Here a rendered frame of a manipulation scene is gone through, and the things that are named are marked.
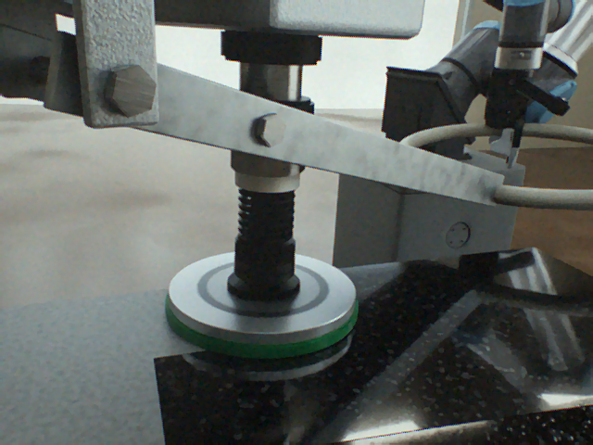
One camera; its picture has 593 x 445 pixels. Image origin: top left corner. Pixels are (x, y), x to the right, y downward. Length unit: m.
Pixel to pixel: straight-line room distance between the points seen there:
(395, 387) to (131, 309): 0.30
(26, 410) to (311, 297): 0.29
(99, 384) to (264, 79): 0.31
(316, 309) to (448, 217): 1.01
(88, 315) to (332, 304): 0.26
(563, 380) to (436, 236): 0.99
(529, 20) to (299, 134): 0.83
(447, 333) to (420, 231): 0.90
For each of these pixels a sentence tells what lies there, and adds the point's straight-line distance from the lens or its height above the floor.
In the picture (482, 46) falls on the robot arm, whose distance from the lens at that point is 1.69.
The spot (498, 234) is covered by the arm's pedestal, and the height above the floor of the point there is 0.65.
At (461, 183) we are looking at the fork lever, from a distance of 0.80.
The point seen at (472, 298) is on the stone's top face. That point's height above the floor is 0.87.
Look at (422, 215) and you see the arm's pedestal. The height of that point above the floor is 0.73.
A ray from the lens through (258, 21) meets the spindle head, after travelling 0.43.
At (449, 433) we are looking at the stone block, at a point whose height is 0.86.
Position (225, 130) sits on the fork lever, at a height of 1.09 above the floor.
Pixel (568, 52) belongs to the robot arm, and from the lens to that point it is 1.67.
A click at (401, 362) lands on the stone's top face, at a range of 0.57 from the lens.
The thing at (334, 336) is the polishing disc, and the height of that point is 0.87.
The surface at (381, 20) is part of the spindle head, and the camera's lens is 0.51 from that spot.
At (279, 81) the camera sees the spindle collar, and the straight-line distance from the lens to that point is 0.54.
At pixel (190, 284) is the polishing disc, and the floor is 0.89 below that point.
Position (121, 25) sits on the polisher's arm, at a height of 1.16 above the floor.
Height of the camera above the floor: 1.17
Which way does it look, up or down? 19 degrees down
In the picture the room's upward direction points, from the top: 3 degrees clockwise
